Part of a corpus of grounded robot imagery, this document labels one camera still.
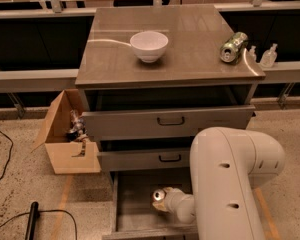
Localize small clear pump bottle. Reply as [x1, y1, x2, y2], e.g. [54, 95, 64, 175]
[249, 45, 257, 61]

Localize grey bottom drawer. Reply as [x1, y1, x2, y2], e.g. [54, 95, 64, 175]
[102, 168, 199, 240]

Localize grey top drawer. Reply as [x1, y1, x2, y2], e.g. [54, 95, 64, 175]
[83, 105, 255, 141]

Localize red coke can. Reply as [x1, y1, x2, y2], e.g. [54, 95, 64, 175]
[152, 189, 166, 204]

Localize green soda can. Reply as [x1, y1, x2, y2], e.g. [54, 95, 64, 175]
[220, 32, 248, 64]

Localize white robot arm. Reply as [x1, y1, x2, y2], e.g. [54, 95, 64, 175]
[152, 127, 285, 240]

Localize clear sanitizer bottle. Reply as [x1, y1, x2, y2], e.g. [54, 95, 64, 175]
[260, 43, 277, 68]

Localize cardboard box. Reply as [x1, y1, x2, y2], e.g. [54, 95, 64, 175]
[32, 89, 101, 174]

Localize crumpled wrappers in box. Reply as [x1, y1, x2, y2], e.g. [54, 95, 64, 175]
[66, 110, 88, 142]

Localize black power cable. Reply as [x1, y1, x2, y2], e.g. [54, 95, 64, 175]
[0, 119, 15, 187]

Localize grey middle drawer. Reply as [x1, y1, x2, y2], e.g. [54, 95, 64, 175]
[97, 148, 190, 171]

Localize black cylindrical plug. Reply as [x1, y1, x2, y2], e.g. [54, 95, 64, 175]
[25, 202, 40, 240]

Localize white ceramic bowl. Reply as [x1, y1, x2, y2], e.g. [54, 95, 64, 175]
[130, 31, 169, 63]

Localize metal railing frame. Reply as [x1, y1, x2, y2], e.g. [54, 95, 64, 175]
[0, 0, 300, 110]

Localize grey drawer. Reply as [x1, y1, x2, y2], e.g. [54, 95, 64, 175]
[102, 168, 199, 240]
[83, 105, 255, 141]
[97, 148, 190, 171]

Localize grey drawer cabinet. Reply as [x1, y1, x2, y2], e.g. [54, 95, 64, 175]
[75, 4, 267, 240]

